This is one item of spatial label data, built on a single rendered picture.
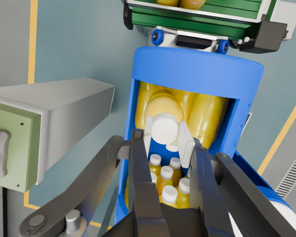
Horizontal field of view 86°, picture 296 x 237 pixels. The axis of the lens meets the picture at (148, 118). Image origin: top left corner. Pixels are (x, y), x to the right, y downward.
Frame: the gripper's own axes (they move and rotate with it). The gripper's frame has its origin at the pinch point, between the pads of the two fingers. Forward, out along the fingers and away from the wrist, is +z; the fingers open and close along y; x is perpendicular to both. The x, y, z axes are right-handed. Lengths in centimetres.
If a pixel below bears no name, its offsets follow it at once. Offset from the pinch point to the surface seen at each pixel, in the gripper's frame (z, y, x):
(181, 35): 27.3, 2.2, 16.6
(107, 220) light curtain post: 90, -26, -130
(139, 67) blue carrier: 15.0, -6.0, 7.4
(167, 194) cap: 14.5, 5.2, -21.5
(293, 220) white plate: 28, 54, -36
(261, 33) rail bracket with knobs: 31.7, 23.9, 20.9
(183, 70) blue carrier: 9.2, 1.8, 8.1
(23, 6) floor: 133, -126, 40
